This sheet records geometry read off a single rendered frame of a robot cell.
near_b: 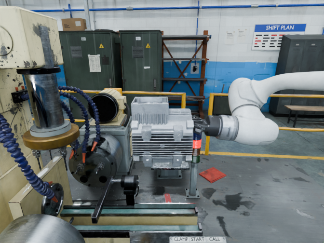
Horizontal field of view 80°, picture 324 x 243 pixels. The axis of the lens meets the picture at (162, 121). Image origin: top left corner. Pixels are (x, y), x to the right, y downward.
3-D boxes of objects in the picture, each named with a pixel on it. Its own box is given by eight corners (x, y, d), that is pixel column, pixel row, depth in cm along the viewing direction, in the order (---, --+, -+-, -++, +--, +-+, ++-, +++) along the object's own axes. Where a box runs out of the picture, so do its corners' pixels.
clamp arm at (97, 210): (108, 181, 96) (90, 223, 72) (107, 175, 95) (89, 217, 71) (114, 181, 96) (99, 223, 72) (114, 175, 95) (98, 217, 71)
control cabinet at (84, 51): (72, 131, 413) (55, 29, 346) (83, 124, 459) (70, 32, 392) (119, 134, 403) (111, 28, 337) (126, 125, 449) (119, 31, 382)
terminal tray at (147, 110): (131, 125, 64) (130, 104, 62) (136, 115, 74) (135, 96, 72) (168, 125, 64) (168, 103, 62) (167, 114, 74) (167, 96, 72)
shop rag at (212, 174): (213, 167, 143) (213, 166, 143) (226, 175, 134) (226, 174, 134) (198, 174, 135) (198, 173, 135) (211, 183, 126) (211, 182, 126)
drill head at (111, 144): (64, 198, 96) (55, 154, 88) (92, 156, 135) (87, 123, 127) (114, 198, 96) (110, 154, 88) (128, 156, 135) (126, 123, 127)
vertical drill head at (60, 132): (20, 179, 67) (-27, 22, 51) (48, 153, 84) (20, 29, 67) (72, 179, 67) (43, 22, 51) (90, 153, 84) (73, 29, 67)
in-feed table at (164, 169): (151, 183, 126) (151, 168, 122) (153, 161, 151) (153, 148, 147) (188, 183, 126) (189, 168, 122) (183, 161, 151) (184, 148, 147)
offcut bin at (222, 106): (229, 112, 551) (233, 83, 523) (233, 117, 507) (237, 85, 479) (210, 111, 556) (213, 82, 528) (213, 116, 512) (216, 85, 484)
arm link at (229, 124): (240, 120, 64) (222, 118, 64) (234, 145, 67) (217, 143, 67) (231, 112, 73) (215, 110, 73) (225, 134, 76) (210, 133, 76)
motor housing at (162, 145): (132, 172, 65) (129, 118, 59) (139, 146, 83) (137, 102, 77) (192, 171, 65) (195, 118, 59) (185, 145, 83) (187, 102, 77)
